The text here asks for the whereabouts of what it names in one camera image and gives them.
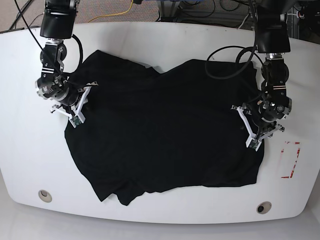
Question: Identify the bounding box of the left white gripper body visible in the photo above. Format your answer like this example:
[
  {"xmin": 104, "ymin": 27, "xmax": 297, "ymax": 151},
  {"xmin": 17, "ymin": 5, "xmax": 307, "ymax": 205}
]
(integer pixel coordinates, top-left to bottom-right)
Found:
[{"xmin": 231, "ymin": 105, "xmax": 285, "ymax": 148}]

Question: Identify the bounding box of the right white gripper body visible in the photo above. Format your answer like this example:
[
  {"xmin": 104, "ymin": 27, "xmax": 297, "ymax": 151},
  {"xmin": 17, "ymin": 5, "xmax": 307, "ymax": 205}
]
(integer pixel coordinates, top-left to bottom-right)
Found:
[{"xmin": 50, "ymin": 81, "xmax": 99, "ymax": 123}]

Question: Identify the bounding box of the black t-shirt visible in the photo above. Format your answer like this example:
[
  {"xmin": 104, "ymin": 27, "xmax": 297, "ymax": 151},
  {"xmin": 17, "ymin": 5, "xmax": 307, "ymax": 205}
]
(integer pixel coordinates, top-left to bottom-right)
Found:
[{"xmin": 64, "ymin": 50, "xmax": 264, "ymax": 206}]

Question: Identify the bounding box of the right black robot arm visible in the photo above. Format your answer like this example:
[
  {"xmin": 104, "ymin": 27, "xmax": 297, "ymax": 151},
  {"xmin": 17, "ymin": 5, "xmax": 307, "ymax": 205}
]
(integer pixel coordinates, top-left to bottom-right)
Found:
[{"xmin": 35, "ymin": 0, "xmax": 98, "ymax": 127}]

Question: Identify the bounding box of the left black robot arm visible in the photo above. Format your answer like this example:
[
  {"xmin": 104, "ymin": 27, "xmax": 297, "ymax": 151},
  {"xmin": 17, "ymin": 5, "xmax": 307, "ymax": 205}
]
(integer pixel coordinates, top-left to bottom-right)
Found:
[{"xmin": 205, "ymin": 0, "xmax": 294, "ymax": 151}]

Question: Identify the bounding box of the red tape rectangle marking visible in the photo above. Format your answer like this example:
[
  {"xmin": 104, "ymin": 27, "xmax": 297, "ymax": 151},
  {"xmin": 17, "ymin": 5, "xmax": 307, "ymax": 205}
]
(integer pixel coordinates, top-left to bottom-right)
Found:
[{"xmin": 278, "ymin": 141, "xmax": 302, "ymax": 179}]

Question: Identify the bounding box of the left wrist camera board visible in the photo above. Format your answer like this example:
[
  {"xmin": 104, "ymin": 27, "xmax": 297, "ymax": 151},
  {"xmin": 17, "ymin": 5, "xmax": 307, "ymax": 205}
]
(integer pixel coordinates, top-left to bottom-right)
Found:
[{"xmin": 248, "ymin": 139, "xmax": 262, "ymax": 152}]

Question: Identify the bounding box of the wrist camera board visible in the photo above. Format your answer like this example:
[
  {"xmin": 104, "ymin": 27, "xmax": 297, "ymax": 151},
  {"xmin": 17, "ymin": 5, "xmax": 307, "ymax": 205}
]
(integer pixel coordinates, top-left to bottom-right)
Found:
[
  {"xmin": 248, "ymin": 139, "xmax": 262, "ymax": 152},
  {"xmin": 69, "ymin": 116, "xmax": 82, "ymax": 128}
]

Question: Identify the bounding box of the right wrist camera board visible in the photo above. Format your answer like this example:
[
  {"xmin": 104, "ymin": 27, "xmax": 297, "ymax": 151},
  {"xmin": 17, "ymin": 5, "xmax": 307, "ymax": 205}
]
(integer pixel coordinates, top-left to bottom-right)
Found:
[{"xmin": 69, "ymin": 116, "xmax": 82, "ymax": 128}]

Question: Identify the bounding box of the right table cable grommet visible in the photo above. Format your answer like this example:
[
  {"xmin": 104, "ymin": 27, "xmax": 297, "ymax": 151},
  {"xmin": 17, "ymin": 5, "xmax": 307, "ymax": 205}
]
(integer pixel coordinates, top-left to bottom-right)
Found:
[{"xmin": 256, "ymin": 201, "xmax": 272, "ymax": 215}]

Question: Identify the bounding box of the table cable grommet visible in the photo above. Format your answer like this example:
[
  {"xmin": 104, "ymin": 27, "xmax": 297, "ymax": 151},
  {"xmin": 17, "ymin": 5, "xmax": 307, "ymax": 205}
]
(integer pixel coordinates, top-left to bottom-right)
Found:
[
  {"xmin": 38, "ymin": 190, "xmax": 53, "ymax": 203},
  {"xmin": 256, "ymin": 201, "xmax": 272, "ymax": 215}
]

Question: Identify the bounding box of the left table cable grommet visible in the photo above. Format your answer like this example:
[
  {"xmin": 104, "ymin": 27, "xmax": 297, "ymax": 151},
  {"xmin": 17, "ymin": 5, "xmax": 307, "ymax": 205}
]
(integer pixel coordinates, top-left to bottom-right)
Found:
[{"xmin": 38, "ymin": 190, "xmax": 53, "ymax": 203}]

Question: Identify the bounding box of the black cable on floor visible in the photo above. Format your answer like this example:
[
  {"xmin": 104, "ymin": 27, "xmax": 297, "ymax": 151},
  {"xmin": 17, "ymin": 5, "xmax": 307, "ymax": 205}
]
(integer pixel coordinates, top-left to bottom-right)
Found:
[{"xmin": 9, "ymin": 0, "xmax": 46, "ymax": 30}]

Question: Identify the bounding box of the yellow cable on floor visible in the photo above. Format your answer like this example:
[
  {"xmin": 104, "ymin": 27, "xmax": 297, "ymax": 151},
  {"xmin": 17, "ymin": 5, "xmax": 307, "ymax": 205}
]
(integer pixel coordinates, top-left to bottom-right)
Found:
[{"xmin": 90, "ymin": 0, "xmax": 133, "ymax": 23}]

